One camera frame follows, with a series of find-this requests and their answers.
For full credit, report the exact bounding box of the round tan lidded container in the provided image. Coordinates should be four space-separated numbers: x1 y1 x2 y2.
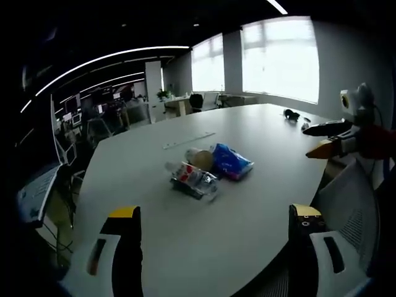
185 147 215 171

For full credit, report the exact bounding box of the green potted plant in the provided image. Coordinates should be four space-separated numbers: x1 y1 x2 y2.
156 88 173 102

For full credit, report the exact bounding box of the black office chair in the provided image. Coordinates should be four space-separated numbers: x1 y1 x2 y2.
188 93 205 114

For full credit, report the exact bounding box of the grey table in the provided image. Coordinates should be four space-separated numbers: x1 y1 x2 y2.
69 103 344 297

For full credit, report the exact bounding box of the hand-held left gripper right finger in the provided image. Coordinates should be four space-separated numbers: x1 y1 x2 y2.
288 203 356 297

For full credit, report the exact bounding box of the red and white snack packet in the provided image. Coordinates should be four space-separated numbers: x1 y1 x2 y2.
169 161 205 199

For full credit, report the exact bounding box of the white ruler strip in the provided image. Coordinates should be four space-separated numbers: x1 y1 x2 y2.
163 132 216 150

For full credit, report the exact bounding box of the blue tissue packet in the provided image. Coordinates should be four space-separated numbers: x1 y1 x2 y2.
211 142 255 181

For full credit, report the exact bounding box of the open laptop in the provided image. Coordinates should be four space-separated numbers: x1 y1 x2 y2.
17 163 71 228

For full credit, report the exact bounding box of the black cable bundle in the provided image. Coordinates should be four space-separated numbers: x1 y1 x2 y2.
282 109 301 122

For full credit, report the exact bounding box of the grey mesh office chair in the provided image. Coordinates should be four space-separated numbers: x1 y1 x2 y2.
272 154 387 297

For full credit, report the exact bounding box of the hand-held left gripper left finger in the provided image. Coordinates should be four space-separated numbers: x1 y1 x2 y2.
59 205 144 297

